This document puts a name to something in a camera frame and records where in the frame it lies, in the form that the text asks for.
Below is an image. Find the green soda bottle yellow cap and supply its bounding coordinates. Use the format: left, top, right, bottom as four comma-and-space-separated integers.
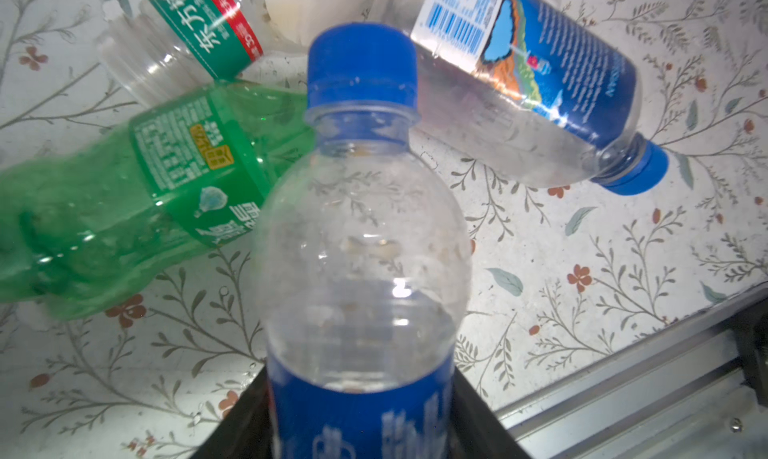
1, 81, 314, 320

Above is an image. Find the pepsi bottle blue cap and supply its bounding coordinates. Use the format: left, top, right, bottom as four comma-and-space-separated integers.
254, 23, 472, 458

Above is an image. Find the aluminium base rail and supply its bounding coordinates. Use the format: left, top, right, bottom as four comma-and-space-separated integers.
497, 284, 767, 458

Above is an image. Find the clear bottle blue orange label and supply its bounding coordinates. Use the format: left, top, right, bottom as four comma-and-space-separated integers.
371, 0, 670, 197

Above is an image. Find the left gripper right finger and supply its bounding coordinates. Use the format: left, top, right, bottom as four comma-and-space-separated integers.
447, 369, 531, 459

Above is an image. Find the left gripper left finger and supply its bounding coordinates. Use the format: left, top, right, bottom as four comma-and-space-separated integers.
191, 368, 273, 459

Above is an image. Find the clear bottle sunflower label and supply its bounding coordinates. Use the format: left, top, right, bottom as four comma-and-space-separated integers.
95, 0, 391, 109

